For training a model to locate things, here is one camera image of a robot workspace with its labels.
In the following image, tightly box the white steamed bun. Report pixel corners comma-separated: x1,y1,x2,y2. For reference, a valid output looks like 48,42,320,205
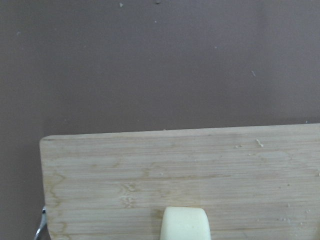
159,206,212,240

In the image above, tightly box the wooden cutting board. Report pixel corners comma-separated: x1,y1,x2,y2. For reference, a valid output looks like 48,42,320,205
39,123,320,240

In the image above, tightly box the metal board handle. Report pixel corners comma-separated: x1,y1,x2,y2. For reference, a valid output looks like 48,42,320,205
33,206,48,240

